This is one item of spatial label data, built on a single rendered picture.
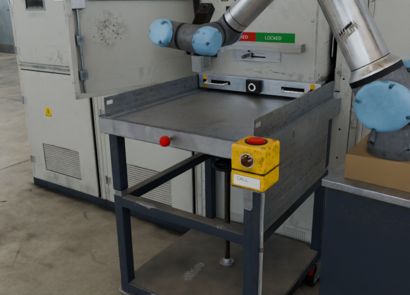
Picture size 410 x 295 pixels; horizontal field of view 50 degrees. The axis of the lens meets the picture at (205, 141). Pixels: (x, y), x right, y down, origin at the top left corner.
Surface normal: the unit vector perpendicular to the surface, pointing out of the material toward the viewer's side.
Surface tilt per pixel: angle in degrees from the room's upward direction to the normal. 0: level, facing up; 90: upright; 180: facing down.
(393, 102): 101
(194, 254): 0
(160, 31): 80
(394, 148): 76
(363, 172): 90
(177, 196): 90
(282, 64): 94
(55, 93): 90
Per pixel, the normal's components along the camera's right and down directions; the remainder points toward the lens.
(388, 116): -0.51, 0.44
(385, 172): -0.62, 0.25
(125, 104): 0.84, 0.16
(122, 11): 0.63, 0.23
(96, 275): -0.01, -0.95
